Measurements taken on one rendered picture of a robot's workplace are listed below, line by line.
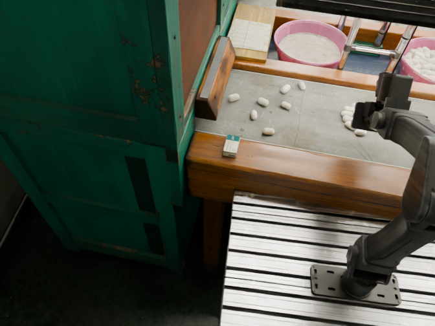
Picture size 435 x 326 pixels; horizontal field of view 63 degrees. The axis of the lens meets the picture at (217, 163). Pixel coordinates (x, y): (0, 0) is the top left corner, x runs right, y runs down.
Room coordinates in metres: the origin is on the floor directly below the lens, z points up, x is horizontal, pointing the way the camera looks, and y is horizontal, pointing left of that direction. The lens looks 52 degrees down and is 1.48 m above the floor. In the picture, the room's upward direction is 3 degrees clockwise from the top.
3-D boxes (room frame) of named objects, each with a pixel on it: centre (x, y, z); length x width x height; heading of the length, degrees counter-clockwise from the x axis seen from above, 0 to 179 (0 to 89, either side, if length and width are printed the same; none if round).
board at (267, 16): (1.15, -0.09, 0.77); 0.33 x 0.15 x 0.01; 171
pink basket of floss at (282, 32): (1.12, -0.31, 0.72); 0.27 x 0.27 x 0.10
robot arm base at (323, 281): (0.29, -0.33, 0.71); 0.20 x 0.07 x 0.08; 86
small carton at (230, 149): (0.61, -0.03, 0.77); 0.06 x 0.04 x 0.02; 171
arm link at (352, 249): (0.30, -0.33, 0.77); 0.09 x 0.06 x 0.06; 82
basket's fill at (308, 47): (1.12, -0.31, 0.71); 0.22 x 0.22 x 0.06
